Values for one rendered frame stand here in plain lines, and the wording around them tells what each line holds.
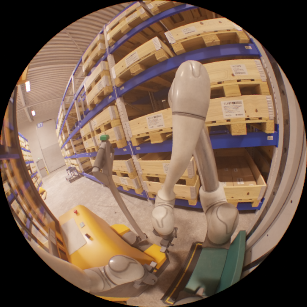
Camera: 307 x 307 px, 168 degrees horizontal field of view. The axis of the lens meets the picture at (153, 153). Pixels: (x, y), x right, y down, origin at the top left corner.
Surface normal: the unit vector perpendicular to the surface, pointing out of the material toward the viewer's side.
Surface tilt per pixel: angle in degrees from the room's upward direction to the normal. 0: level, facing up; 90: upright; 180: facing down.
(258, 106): 90
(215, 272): 0
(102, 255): 0
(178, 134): 85
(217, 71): 90
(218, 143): 90
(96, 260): 0
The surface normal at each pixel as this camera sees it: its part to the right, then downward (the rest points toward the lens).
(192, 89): -0.32, 0.25
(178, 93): -0.83, 0.08
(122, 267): 0.05, -0.91
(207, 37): -0.53, 0.37
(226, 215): -0.25, -0.90
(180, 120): -0.69, 0.35
